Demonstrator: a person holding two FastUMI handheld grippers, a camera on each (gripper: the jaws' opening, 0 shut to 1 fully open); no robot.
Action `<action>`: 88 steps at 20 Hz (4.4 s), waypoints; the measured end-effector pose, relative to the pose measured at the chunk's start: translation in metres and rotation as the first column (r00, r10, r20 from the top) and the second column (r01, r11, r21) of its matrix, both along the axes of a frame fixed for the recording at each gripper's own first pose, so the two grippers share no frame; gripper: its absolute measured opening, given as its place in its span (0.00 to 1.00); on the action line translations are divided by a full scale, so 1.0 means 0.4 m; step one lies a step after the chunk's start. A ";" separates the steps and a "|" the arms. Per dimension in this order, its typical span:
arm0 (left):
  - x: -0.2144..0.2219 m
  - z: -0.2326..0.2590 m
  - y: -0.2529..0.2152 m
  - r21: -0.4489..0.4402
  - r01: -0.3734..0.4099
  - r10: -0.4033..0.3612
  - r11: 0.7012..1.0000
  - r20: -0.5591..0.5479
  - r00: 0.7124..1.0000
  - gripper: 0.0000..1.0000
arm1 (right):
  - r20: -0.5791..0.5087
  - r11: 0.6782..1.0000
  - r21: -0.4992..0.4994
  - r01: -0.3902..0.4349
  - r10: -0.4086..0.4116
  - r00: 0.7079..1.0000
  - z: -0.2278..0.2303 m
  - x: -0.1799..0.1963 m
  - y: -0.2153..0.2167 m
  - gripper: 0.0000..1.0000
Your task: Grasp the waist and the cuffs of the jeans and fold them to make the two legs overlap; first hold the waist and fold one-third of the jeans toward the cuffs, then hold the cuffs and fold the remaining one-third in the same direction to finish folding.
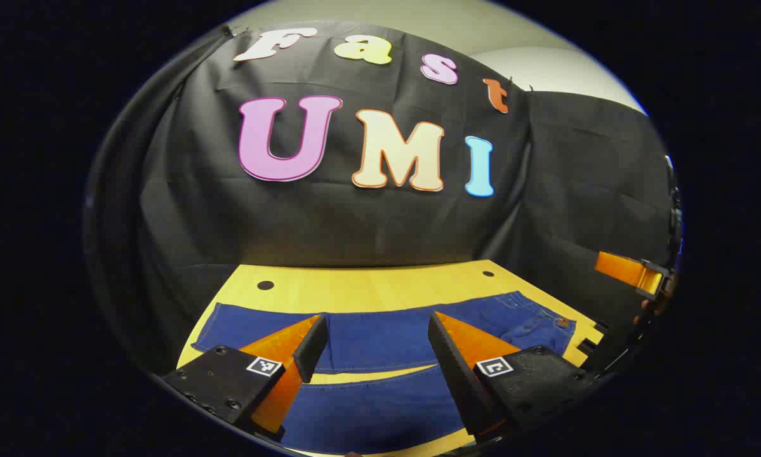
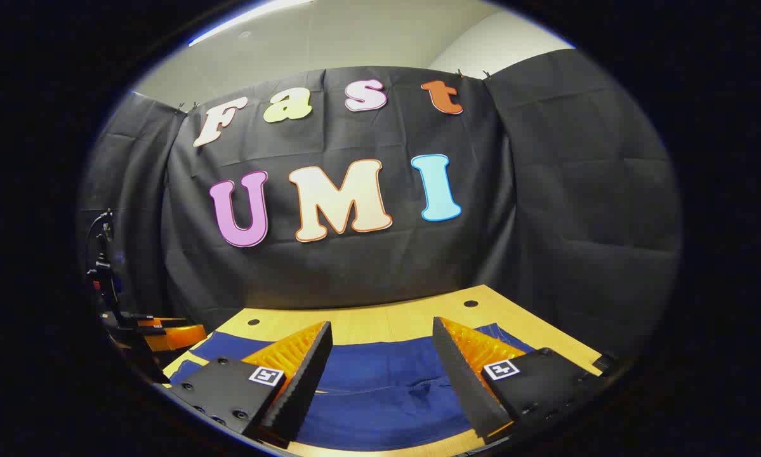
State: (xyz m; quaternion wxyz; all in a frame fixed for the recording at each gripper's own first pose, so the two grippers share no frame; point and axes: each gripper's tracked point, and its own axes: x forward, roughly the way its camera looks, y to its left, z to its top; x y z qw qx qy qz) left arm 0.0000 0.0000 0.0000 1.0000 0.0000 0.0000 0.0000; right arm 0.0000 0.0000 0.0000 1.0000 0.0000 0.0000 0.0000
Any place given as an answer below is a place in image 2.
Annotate blue denim jeans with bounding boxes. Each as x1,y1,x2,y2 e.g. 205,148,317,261
168,322,536,453

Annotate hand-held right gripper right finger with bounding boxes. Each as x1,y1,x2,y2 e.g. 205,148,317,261
432,316,616,445

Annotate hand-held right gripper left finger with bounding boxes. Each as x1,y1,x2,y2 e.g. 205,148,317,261
164,321,334,445

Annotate black backdrop cloth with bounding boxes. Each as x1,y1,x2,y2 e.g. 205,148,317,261
79,48,682,356

